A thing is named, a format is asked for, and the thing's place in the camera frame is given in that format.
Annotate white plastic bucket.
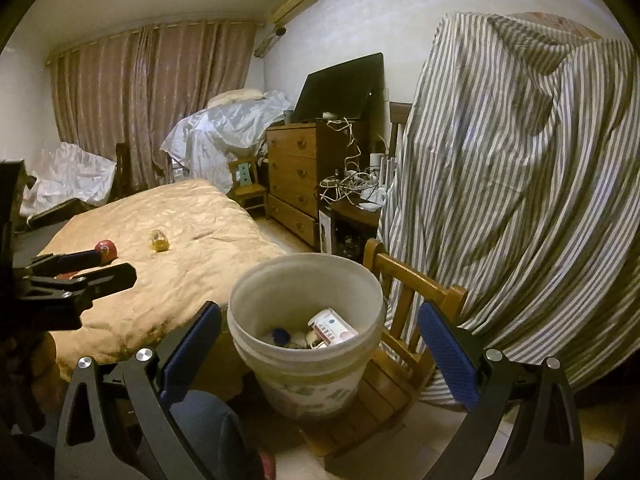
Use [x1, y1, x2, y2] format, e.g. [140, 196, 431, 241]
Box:
[228, 254, 386, 420]

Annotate white plastic cover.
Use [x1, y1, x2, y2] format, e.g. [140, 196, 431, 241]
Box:
[21, 142, 117, 217]
[160, 89, 291, 194]

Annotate tangled white cables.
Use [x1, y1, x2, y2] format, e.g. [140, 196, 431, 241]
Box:
[318, 116, 388, 212]

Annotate wooden chair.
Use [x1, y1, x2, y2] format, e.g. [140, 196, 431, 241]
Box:
[299, 240, 466, 460]

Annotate blue bottle cap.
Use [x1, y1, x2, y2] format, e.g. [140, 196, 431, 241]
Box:
[271, 328, 291, 347]

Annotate white pink box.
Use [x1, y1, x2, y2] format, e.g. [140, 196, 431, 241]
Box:
[318, 209, 334, 255]

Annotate yellow crumpled wrapper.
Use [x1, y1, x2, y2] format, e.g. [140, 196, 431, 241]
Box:
[150, 230, 170, 252]

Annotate right white plastic cover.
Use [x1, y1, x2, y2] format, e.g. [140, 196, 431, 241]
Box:
[160, 89, 291, 194]

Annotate black television screen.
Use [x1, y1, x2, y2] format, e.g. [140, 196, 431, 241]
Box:
[293, 52, 384, 122]

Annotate dark grey mattress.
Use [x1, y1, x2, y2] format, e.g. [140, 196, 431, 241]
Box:
[14, 198, 94, 268]

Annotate wooden chest of drawers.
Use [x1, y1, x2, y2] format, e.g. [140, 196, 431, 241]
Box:
[264, 120, 371, 252]

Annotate left white plastic cover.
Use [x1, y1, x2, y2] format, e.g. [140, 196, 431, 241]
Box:
[21, 142, 117, 217]

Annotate wall air conditioner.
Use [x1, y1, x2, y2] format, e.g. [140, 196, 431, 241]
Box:
[254, 0, 319, 58]

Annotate white wet wipes pack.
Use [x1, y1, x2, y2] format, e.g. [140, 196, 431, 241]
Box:
[305, 309, 358, 349]

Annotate pink-brown curtain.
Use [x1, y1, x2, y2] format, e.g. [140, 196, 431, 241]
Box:
[48, 20, 258, 191]

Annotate striped grey white sheet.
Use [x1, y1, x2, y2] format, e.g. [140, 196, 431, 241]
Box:
[378, 12, 639, 391]

